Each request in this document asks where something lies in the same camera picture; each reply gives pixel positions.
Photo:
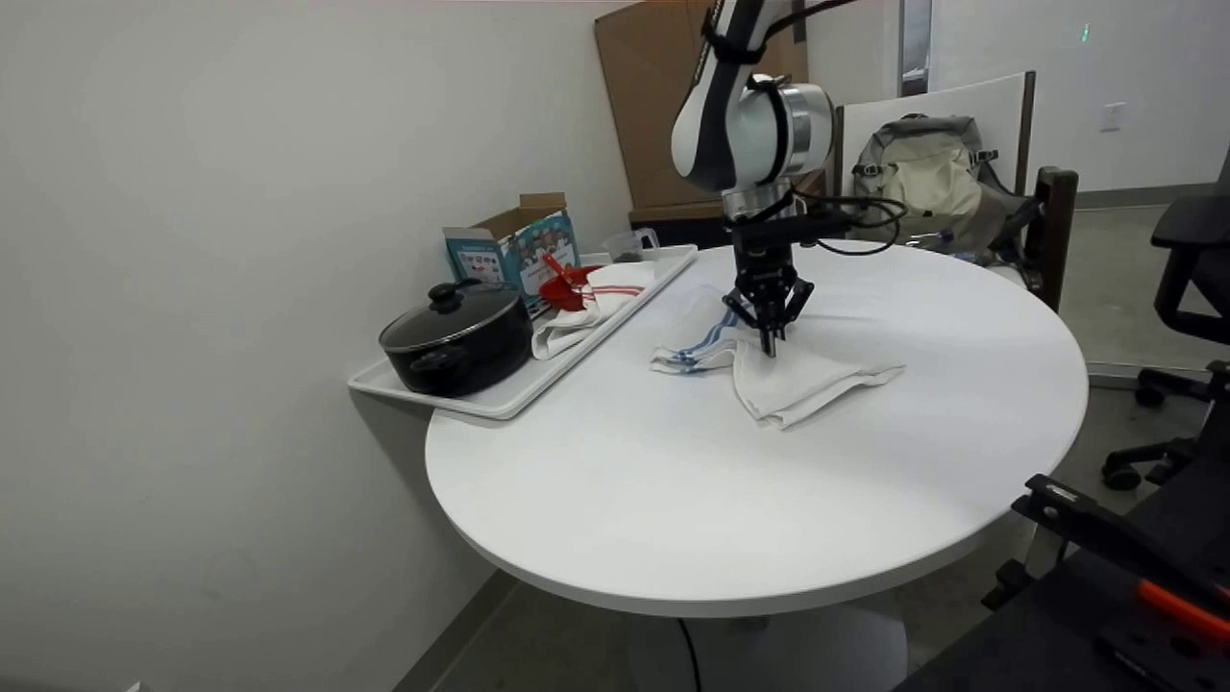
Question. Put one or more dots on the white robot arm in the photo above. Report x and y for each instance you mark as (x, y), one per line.
(750, 127)

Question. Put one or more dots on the white towel with red stripes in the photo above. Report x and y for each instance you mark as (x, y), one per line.
(603, 301)

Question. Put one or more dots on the clear plastic bag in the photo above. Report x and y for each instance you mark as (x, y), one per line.
(927, 179)

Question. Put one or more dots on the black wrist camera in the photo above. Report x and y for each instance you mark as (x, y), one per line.
(827, 226)

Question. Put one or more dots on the black office chair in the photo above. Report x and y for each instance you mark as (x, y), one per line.
(1192, 254)
(1064, 627)

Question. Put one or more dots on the large brown cardboard box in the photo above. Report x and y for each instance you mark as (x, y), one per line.
(640, 101)

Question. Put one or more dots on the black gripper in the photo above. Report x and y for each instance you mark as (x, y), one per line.
(771, 249)

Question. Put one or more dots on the blue and red carton box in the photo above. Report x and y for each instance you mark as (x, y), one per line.
(494, 250)

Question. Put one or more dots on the white towel with blue stripes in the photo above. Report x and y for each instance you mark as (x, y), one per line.
(803, 372)

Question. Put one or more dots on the white rectangular tray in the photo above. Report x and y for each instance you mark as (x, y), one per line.
(514, 391)

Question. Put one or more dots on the dark wooden chair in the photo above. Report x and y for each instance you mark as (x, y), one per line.
(1056, 233)

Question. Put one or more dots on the black cooking pot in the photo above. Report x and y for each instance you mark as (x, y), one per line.
(468, 359)

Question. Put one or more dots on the black pot lid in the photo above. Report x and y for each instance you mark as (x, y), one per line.
(449, 319)

